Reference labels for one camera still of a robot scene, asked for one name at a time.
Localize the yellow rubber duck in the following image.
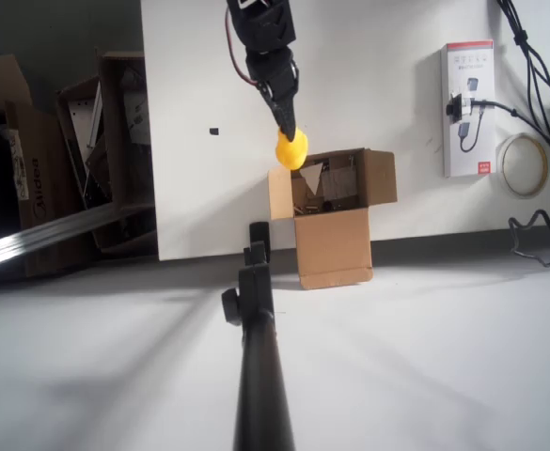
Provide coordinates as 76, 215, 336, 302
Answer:
274, 127, 310, 171

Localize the open cardboard box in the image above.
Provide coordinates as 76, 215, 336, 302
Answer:
267, 148, 399, 290

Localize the brown Midea cardboard box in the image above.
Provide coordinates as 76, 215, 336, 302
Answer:
0, 54, 98, 279

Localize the small black webcam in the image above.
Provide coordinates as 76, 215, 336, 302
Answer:
445, 92, 474, 125

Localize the perforated metal plate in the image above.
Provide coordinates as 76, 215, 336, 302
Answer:
66, 85, 104, 208

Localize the white red product package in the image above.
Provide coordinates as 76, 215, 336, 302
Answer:
440, 39, 497, 179

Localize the aluminium extrusion bar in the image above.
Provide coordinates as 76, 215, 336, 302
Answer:
0, 202, 156, 278

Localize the clear tape roll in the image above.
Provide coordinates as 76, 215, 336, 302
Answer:
495, 132, 550, 201

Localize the dark red servo cable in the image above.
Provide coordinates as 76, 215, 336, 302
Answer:
225, 8, 262, 89

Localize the black webcam cable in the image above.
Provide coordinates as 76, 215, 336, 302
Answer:
470, 97, 546, 142

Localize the kinked black cable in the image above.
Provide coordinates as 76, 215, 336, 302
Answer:
508, 210, 550, 268

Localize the black camera stand pole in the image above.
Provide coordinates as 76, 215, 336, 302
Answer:
221, 221, 297, 451

